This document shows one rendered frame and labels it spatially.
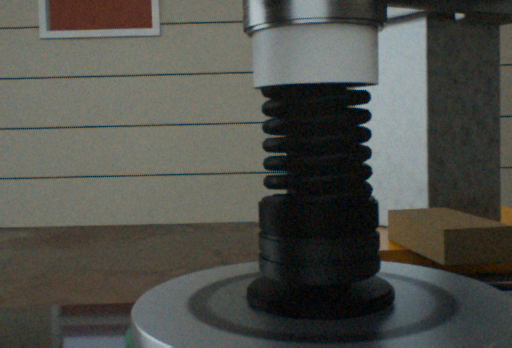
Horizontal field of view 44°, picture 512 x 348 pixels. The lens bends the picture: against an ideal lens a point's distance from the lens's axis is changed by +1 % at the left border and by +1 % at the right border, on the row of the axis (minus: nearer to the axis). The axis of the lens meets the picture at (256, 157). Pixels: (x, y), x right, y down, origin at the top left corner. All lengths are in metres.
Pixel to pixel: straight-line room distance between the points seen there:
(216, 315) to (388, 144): 0.87
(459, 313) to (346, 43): 0.15
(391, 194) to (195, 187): 5.26
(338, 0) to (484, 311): 0.18
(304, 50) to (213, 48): 6.04
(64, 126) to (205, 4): 1.86
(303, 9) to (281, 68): 0.03
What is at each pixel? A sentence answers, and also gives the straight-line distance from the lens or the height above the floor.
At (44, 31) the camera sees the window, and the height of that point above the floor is 1.95.
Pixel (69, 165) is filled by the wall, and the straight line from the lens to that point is 6.64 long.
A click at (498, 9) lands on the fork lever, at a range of 0.52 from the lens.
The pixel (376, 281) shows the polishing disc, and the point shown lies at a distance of 0.38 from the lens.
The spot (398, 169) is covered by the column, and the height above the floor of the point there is 0.89.
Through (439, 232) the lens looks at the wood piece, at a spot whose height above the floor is 0.82.
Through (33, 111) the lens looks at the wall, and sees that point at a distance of 6.75.
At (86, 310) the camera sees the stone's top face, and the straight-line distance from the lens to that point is 0.59.
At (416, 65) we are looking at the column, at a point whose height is 1.07.
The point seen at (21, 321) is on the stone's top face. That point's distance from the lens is 0.58.
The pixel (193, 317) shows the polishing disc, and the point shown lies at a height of 0.88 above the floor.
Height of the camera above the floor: 0.98
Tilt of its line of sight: 3 degrees down
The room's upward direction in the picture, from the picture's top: 1 degrees counter-clockwise
